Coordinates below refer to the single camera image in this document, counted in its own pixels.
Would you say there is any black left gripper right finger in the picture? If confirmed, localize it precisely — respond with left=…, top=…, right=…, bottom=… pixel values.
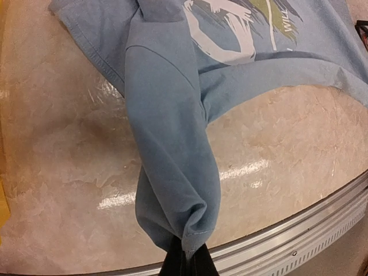
left=193, top=244, right=219, bottom=276

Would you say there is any aluminium table front rail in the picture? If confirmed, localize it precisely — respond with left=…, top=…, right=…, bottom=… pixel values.
left=71, top=175, right=368, bottom=276

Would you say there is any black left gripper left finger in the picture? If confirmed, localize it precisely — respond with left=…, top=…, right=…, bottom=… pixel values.
left=159, top=236, right=184, bottom=276

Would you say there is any black open display case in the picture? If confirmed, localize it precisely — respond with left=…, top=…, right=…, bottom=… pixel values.
left=355, top=20, right=368, bottom=51

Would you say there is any yellow plastic bin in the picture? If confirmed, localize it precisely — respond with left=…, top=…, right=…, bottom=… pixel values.
left=1, top=1, right=10, bottom=228

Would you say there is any light blue printed t-shirt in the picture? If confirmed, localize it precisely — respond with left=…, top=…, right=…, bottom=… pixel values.
left=49, top=1, right=367, bottom=256

